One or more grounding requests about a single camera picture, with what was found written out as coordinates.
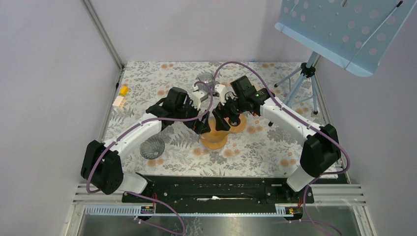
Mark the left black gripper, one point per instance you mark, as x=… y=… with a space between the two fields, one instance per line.
x=198 y=126

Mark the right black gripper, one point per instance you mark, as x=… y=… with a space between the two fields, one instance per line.
x=221 y=124

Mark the grey glass pitcher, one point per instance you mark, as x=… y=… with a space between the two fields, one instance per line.
x=208 y=79

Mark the brown paper coffee filter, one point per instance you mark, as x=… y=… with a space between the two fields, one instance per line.
x=214 y=136

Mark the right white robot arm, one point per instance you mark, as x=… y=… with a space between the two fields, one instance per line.
x=319 y=143

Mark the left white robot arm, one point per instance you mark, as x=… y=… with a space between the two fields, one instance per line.
x=102 y=164

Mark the floral tablecloth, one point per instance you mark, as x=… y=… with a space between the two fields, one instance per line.
x=260 y=150

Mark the beige wooden block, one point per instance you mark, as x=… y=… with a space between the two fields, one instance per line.
x=119 y=102

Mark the yellow block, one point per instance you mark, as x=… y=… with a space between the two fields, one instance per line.
x=123 y=91

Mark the blue perforated stand tray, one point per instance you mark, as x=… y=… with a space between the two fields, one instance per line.
x=353 y=34

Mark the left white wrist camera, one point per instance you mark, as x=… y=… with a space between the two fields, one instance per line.
x=198 y=96

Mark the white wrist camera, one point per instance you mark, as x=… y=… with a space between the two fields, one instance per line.
x=220 y=92
x=198 y=96

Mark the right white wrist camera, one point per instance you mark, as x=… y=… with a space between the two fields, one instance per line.
x=220 y=92

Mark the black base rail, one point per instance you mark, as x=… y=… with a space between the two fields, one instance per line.
x=219 y=194

